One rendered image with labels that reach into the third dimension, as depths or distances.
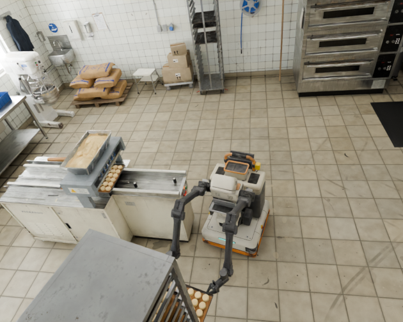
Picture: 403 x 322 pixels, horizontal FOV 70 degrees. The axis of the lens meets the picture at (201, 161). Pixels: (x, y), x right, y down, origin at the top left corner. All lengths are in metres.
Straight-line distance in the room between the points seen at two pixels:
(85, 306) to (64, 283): 0.16
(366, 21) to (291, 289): 3.98
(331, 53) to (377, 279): 3.46
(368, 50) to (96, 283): 5.07
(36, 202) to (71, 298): 2.19
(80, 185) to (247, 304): 1.94
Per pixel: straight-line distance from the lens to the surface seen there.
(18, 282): 4.12
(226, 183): 2.50
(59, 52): 7.53
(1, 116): 5.42
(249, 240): 3.13
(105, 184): 3.11
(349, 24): 5.26
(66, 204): 3.26
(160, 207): 3.00
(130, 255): 1.37
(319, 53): 5.34
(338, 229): 3.68
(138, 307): 1.26
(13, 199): 3.69
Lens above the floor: 2.93
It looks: 42 degrees down
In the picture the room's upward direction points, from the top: 10 degrees counter-clockwise
